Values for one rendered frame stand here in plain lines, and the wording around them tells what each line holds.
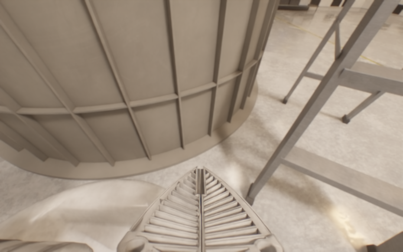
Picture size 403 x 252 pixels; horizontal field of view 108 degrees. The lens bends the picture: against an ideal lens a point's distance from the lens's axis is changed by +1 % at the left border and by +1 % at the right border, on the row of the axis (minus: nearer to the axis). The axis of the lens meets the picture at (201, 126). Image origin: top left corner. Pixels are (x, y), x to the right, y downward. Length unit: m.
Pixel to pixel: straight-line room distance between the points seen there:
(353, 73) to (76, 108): 0.84
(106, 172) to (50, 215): 0.44
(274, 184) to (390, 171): 0.72
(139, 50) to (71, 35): 0.17
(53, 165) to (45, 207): 0.61
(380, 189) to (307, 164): 0.21
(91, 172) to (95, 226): 0.49
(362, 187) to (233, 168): 0.50
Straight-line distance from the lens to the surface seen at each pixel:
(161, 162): 0.87
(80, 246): 0.23
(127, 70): 0.58
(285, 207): 0.89
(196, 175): 0.16
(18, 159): 1.29
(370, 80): 0.54
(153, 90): 0.62
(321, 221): 0.96
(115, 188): 0.49
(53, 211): 0.54
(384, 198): 0.74
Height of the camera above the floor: 0.76
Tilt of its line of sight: 46 degrees down
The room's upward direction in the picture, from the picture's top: 3 degrees clockwise
